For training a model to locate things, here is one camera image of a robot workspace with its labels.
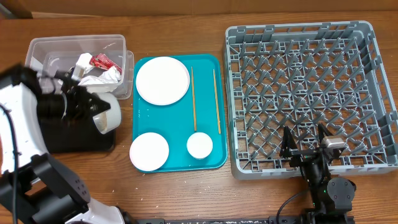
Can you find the large white plate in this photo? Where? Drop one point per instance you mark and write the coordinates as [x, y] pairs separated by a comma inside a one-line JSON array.
[[162, 81]]

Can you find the black food waste tray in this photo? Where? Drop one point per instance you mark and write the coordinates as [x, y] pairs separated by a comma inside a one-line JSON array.
[[83, 136]]

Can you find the right wooden chopstick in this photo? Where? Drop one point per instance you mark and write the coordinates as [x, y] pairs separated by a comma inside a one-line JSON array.
[[216, 103]]

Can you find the left wooden chopstick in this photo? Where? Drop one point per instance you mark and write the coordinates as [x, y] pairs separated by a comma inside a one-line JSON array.
[[193, 101]]

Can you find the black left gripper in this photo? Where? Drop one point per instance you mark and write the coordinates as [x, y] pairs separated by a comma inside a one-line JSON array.
[[84, 98]]

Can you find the small white cup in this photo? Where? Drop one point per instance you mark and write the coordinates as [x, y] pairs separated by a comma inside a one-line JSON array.
[[199, 145]]

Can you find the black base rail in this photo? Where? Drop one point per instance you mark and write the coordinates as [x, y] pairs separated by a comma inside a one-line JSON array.
[[269, 220]]

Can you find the clear plastic waste bin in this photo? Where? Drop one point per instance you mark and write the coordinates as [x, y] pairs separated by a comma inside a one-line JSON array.
[[52, 54]]

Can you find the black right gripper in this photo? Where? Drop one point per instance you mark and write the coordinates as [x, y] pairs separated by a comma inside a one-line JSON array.
[[301, 156]]

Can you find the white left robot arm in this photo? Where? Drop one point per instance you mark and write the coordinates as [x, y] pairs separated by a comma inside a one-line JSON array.
[[36, 187]]

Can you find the teal serving tray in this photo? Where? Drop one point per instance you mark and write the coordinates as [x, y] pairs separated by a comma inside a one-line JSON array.
[[175, 122]]

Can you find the white napkin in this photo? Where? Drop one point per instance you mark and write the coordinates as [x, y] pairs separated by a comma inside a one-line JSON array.
[[107, 77], [82, 66]]

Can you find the grey dishwasher rack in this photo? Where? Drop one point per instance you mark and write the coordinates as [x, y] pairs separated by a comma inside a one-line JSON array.
[[300, 76]]

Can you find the red snack wrapper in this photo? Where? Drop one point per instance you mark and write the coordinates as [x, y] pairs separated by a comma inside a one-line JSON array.
[[103, 62]]

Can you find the wooden chopstick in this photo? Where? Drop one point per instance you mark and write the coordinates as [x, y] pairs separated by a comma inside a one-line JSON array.
[[216, 103], [193, 101]]

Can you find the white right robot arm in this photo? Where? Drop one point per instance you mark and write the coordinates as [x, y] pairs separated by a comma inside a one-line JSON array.
[[331, 196]]

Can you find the white bowl with rice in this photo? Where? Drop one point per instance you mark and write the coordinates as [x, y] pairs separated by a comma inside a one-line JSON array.
[[111, 118]]

